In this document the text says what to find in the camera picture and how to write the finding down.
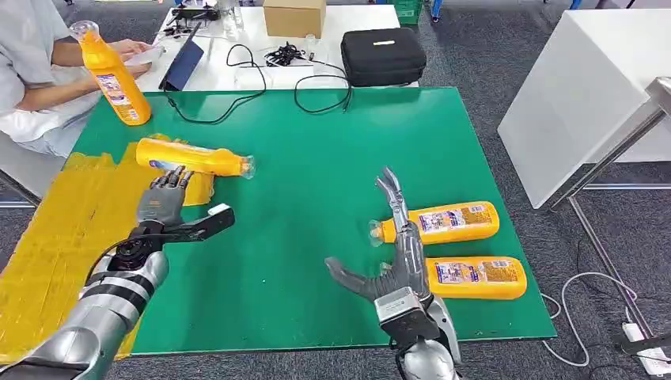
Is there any person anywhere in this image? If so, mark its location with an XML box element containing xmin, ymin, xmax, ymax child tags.
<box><xmin>0</xmin><ymin>0</ymin><xmax>154</xmax><ymax>159</ymax></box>

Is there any dark blue tablet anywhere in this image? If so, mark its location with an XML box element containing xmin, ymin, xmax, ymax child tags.
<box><xmin>158</xmin><ymin>23</ymin><xmax>206</xmax><ymax>93</ymax></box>

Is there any white floor cable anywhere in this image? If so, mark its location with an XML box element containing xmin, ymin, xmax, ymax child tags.
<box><xmin>540</xmin><ymin>271</ymin><xmax>641</xmax><ymax>368</ymax></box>

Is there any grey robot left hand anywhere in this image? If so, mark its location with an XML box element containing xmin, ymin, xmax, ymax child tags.
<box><xmin>137</xmin><ymin>165</ymin><xmax>195</xmax><ymax>228</ymax></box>

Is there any looped black cable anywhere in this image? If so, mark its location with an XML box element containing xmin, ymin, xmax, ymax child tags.
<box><xmin>293</xmin><ymin>56</ymin><xmax>354</xmax><ymax>115</ymax></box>

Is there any white phone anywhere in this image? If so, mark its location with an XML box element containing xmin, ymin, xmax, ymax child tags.
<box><xmin>124</xmin><ymin>46</ymin><xmax>167</xmax><ymax>67</ymax></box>

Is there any bundle of black cables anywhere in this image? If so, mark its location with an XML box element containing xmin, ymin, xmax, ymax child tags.
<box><xmin>263</xmin><ymin>41</ymin><xmax>309</xmax><ymax>67</ymax></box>

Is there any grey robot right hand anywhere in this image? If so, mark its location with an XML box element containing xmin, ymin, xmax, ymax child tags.
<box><xmin>324</xmin><ymin>166</ymin><xmax>434</xmax><ymax>306</ymax></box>

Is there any green table mat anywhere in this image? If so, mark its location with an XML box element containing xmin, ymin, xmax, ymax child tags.
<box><xmin>70</xmin><ymin>86</ymin><xmax>558</xmax><ymax>355</ymax></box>

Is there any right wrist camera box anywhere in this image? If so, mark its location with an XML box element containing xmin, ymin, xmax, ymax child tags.
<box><xmin>373</xmin><ymin>286</ymin><xmax>442</xmax><ymax>348</ymax></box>

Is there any cardboard box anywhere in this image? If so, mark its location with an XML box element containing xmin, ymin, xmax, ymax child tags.
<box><xmin>262</xmin><ymin>0</ymin><xmax>328</xmax><ymax>39</ymax></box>

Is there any black device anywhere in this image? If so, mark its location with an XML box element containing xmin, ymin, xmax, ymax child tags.
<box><xmin>170</xmin><ymin>2</ymin><xmax>222</xmax><ymax>23</ymax></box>

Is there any metal frame stand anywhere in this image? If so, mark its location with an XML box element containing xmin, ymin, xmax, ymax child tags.
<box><xmin>544</xmin><ymin>75</ymin><xmax>671</xmax><ymax>342</ymax></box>

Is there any white cabinet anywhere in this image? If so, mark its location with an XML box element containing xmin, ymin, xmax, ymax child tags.
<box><xmin>496</xmin><ymin>7</ymin><xmax>671</xmax><ymax>210</ymax></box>

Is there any person's left hand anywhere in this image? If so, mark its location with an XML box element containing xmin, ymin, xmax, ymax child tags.
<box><xmin>108</xmin><ymin>38</ymin><xmax>154</xmax><ymax>58</ymax></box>

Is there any black carry case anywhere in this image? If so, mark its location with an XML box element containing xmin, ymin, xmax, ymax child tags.
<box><xmin>340</xmin><ymin>27</ymin><xmax>428</xmax><ymax>88</ymax></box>

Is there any orange drink bottle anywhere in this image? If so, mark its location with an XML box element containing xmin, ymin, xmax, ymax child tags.
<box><xmin>380</xmin><ymin>256</ymin><xmax>529</xmax><ymax>302</ymax></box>
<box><xmin>135</xmin><ymin>137</ymin><xmax>257</xmax><ymax>181</ymax></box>
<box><xmin>368</xmin><ymin>201</ymin><xmax>501</xmax><ymax>248</ymax></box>
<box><xmin>70</xmin><ymin>20</ymin><xmax>153</xmax><ymax>127</ymax></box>

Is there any white table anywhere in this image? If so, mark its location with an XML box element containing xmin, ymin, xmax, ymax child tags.
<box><xmin>135</xmin><ymin>3</ymin><xmax>420</xmax><ymax>93</ymax></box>

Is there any green crate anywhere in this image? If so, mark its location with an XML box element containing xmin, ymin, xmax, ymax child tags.
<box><xmin>392</xmin><ymin>0</ymin><xmax>425</xmax><ymax>26</ymax></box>

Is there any yellow sheet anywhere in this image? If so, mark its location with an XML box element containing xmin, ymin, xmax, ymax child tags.
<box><xmin>0</xmin><ymin>132</ymin><xmax>216</xmax><ymax>364</ymax></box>

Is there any long black cable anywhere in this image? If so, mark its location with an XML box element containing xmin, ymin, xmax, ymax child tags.
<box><xmin>162</xmin><ymin>44</ymin><xmax>268</xmax><ymax>126</ymax></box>

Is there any white power strip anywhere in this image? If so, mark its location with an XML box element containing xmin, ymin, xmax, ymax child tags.
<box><xmin>622</xmin><ymin>322</ymin><xmax>671</xmax><ymax>378</ymax></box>

